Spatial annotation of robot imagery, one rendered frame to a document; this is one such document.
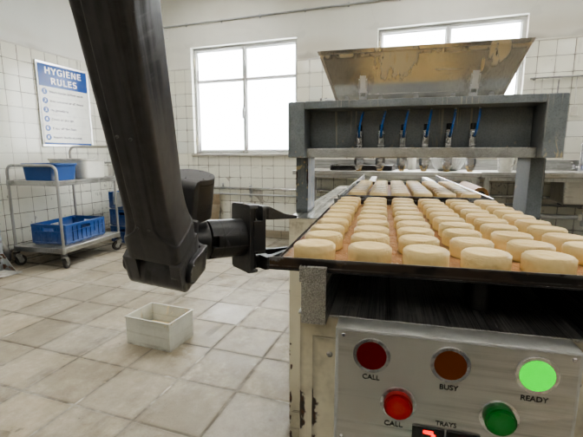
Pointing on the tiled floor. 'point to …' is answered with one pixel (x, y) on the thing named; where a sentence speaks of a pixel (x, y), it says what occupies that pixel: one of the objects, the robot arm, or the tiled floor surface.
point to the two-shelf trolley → (60, 213)
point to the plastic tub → (160, 326)
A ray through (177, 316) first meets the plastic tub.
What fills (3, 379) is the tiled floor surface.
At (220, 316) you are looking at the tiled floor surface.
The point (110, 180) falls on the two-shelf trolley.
